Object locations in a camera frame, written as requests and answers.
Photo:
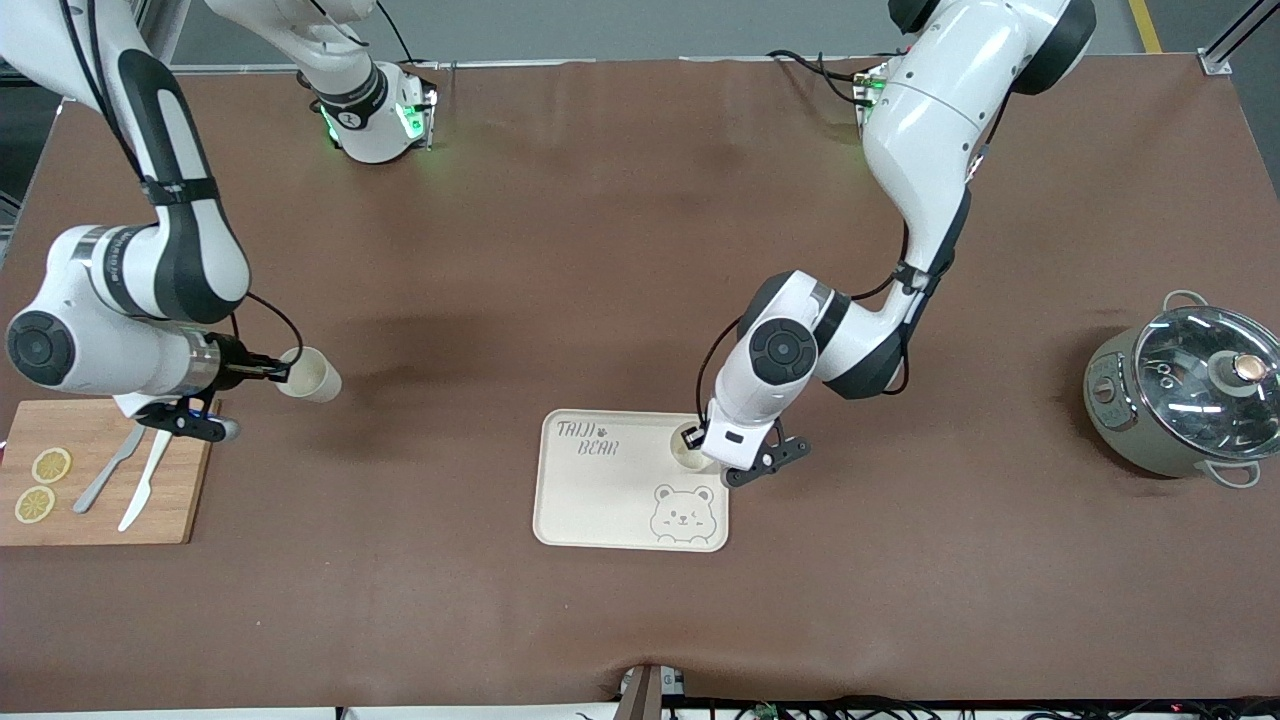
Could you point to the brown table mat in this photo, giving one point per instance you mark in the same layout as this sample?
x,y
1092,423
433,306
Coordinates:
x,y
550,280

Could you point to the table edge camera bracket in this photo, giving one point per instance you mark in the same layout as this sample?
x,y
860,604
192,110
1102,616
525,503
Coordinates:
x,y
645,692

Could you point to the wooden cutting board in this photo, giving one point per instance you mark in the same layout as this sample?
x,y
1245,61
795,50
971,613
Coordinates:
x,y
190,490

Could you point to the white IKEA cup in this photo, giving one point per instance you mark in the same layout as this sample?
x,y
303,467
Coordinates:
x,y
315,378
685,458

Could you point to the grey-green electric pot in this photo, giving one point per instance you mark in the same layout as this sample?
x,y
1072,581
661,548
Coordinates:
x,y
1120,420

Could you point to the white plastic knife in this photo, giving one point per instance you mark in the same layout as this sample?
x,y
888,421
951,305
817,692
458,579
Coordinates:
x,y
140,495

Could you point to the cream bear print tray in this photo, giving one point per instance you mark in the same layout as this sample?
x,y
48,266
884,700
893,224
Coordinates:
x,y
600,500

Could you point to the glass pot lid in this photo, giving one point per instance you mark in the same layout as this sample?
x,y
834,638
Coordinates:
x,y
1190,380

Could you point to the lemon slice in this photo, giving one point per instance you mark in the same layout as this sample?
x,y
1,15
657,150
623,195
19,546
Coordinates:
x,y
35,504
51,465

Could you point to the grey plastic knife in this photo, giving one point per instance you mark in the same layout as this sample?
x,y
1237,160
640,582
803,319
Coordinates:
x,y
100,480

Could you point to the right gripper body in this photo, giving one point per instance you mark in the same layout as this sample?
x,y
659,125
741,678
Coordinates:
x,y
232,360

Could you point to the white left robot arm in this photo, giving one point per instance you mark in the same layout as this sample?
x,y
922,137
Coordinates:
x,y
930,130

